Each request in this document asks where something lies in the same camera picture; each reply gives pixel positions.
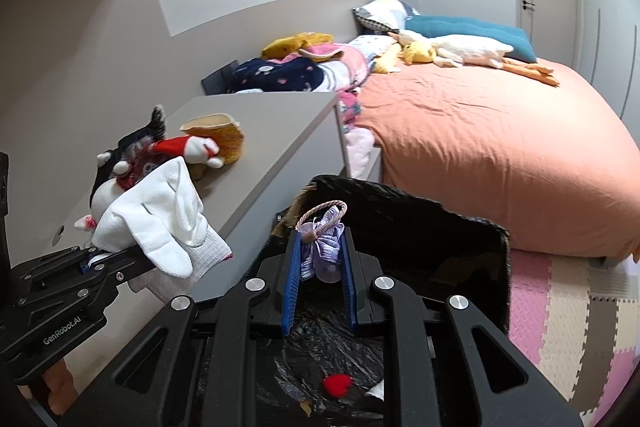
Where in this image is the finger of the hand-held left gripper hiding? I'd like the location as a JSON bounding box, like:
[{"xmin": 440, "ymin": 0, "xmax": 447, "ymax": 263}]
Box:
[
  {"xmin": 29, "ymin": 247, "xmax": 159, "ymax": 334},
  {"xmin": 10, "ymin": 246, "xmax": 99, "ymax": 296}
]

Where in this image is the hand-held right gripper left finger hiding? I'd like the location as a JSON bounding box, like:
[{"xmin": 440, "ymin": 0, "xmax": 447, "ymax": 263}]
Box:
[{"xmin": 65, "ymin": 228, "xmax": 305, "ymax": 427}]

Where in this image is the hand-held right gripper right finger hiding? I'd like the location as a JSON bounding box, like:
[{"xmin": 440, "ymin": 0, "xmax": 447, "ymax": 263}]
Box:
[{"xmin": 340, "ymin": 227, "xmax": 583, "ymax": 427}]

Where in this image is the small purple woven pouch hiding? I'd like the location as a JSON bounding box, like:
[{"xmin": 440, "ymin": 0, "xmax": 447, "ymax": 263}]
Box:
[{"xmin": 297, "ymin": 201, "xmax": 348, "ymax": 285}]

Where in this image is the white cloth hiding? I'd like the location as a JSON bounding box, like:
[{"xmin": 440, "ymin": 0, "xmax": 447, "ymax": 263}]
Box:
[{"xmin": 91, "ymin": 157, "xmax": 234, "ymax": 301}]

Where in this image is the red and white plush toy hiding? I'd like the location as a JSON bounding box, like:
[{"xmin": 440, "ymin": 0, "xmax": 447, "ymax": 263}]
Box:
[{"xmin": 152, "ymin": 134, "xmax": 225, "ymax": 169}]

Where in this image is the person's left hand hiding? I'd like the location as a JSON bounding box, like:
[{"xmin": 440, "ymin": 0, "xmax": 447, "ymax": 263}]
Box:
[{"xmin": 42, "ymin": 358, "xmax": 77, "ymax": 414}]

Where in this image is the red pom-pom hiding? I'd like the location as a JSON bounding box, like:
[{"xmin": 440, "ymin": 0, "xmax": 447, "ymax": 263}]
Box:
[{"xmin": 322, "ymin": 374, "xmax": 351, "ymax": 398}]

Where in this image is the black and white plush toy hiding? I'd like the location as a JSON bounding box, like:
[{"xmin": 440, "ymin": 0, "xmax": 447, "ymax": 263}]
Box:
[{"xmin": 74, "ymin": 105, "xmax": 171, "ymax": 238}]

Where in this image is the light pink cloth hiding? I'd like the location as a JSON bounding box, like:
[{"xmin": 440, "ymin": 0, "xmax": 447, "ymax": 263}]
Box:
[{"xmin": 345, "ymin": 127, "xmax": 377, "ymax": 178}]

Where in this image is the grey desk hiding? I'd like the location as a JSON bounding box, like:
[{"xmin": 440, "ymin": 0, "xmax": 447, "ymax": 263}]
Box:
[{"xmin": 10, "ymin": 91, "xmax": 349, "ymax": 306}]

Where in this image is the yellow plush pouch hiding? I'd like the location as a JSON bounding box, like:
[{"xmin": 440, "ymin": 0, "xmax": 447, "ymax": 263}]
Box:
[{"xmin": 179, "ymin": 113, "xmax": 246, "ymax": 180}]

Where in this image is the bed with orange sheet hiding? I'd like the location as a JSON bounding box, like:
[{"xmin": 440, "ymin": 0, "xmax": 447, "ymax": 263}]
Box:
[{"xmin": 350, "ymin": 57, "xmax": 640, "ymax": 264}]

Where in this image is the navy printed blanket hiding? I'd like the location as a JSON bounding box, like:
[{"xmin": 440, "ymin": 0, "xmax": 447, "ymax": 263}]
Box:
[{"xmin": 227, "ymin": 55, "xmax": 326, "ymax": 96}]

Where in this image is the pink and beige foam mat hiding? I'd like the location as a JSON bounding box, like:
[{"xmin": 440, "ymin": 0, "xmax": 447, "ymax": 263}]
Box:
[{"xmin": 505, "ymin": 249, "xmax": 640, "ymax": 427}]

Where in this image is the pink striped blanket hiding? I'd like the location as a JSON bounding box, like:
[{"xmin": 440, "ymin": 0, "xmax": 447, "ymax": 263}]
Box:
[{"xmin": 300, "ymin": 43, "xmax": 374, "ymax": 93}]

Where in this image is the mustard yellow plush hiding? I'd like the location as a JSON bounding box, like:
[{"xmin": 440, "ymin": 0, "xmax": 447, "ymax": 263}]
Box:
[{"xmin": 261, "ymin": 32, "xmax": 335, "ymax": 60}]

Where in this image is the yellow duck plush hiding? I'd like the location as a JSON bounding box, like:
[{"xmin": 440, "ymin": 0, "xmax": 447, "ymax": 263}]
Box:
[{"xmin": 372, "ymin": 42, "xmax": 437, "ymax": 75}]

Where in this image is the white printed pillow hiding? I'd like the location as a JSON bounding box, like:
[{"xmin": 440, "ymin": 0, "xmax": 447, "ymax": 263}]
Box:
[{"xmin": 347, "ymin": 34, "xmax": 401, "ymax": 58}]

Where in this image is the white goose plush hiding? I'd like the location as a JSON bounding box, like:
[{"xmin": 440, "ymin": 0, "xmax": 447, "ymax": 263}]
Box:
[{"xmin": 387, "ymin": 29, "xmax": 561, "ymax": 88}]

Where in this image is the checked patchwork pillow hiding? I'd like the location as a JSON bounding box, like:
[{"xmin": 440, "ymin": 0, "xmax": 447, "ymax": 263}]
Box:
[{"xmin": 352, "ymin": 0, "xmax": 421, "ymax": 32}]

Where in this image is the teal pillow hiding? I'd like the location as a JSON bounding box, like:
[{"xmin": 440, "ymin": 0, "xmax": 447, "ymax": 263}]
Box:
[{"xmin": 405, "ymin": 14, "xmax": 539, "ymax": 64}]

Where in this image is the white wardrobe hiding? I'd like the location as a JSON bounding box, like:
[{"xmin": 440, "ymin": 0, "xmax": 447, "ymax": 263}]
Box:
[{"xmin": 575, "ymin": 0, "xmax": 640, "ymax": 122}]

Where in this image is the black wall panel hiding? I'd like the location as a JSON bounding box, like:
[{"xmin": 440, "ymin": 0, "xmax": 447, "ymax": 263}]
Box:
[{"xmin": 201, "ymin": 61, "xmax": 240, "ymax": 96}]

